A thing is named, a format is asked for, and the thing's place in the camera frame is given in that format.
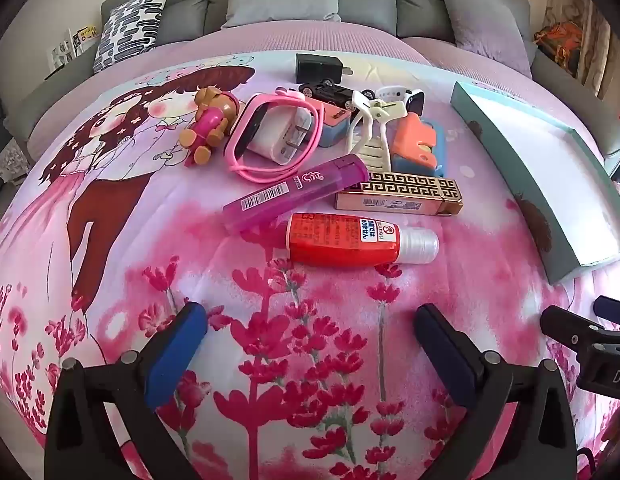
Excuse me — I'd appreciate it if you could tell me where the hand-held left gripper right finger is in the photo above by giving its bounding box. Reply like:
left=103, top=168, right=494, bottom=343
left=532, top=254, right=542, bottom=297
left=414, top=303, right=577, bottom=480

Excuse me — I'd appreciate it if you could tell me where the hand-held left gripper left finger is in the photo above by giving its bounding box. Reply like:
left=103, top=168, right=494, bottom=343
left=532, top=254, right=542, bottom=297
left=44, top=301, right=208, bottom=480

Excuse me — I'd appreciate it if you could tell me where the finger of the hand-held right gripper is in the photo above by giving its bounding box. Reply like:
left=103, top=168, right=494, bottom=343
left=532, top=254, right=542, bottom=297
left=541, top=305, right=608, bottom=356
left=593, top=296, right=620, bottom=328

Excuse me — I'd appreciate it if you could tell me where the teal shallow box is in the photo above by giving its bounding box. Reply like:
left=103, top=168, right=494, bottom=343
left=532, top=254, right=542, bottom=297
left=450, top=80, right=620, bottom=286

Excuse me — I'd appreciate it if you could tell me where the red bottle clear cap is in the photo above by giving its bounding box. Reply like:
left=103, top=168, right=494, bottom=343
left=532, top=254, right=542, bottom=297
left=285, top=212, right=440, bottom=268

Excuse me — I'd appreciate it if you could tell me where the gold patterned box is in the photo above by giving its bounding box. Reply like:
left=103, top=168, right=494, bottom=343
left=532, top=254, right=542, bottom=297
left=334, top=171, right=464, bottom=217

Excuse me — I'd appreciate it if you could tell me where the purple plastic tube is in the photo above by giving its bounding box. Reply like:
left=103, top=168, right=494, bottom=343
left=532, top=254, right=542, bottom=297
left=222, top=155, right=370, bottom=233

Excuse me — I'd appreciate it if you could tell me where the large orange blue toy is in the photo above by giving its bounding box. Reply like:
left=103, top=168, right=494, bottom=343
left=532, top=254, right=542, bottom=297
left=391, top=111, right=446, bottom=177

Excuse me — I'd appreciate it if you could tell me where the pink watch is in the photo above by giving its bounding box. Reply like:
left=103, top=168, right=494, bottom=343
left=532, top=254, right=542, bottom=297
left=225, top=86, right=325, bottom=184

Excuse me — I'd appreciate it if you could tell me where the cream hair claw clip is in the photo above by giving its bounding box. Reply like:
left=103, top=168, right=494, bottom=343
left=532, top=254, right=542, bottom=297
left=345, top=91, right=408, bottom=172

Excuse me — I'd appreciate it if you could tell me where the brown bear toy pink cap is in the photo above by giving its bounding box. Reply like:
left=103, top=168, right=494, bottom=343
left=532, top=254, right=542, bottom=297
left=179, top=86, right=241, bottom=170

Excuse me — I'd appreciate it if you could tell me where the white charger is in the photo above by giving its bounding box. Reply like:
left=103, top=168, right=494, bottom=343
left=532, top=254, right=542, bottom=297
left=250, top=107, right=315, bottom=167

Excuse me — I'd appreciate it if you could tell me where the small orange blue toy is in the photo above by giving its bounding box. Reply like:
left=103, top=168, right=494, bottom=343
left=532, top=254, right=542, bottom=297
left=310, top=99, right=352, bottom=148

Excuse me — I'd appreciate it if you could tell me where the white smartwatch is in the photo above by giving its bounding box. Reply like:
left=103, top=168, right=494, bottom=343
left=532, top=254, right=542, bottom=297
left=375, top=86, right=426, bottom=117

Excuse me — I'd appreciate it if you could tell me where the black toy car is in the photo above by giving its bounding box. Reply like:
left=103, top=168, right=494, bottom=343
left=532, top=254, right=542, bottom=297
left=297, top=78, right=376, bottom=109

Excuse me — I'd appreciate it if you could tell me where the white lace cloth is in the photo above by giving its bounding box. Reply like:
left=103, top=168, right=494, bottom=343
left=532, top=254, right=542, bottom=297
left=0, top=140, right=30, bottom=183

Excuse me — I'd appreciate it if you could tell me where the orange backpack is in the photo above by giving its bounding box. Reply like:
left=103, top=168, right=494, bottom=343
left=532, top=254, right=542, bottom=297
left=534, top=21, right=583, bottom=77

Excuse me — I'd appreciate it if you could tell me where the beige patterned curtain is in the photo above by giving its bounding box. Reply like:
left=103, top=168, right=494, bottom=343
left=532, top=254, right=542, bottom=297
left=542, top=0, right=620, bottom=101

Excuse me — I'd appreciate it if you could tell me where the grey purple pillow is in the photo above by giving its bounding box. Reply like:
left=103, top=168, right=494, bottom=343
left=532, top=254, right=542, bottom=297
left=435, top=0, right=533, bottom=79

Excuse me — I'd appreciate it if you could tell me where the black charger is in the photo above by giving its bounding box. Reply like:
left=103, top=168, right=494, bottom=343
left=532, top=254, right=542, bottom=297
left=296, top=53, right=354, bottom=83

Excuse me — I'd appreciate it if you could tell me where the white lattice rack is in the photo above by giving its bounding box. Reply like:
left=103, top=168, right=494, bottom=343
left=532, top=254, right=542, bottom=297
left=50, top=40, right=83, bottom=68

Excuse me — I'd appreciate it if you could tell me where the black white patterned pillow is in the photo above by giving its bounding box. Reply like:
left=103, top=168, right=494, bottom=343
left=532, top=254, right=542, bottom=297
left=93, top=0, right=172, bottom=75

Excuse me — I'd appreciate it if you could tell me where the pink sofa cover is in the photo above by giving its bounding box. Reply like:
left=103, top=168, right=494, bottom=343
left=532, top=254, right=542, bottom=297
left=27, top=20, right=611, bottom=161

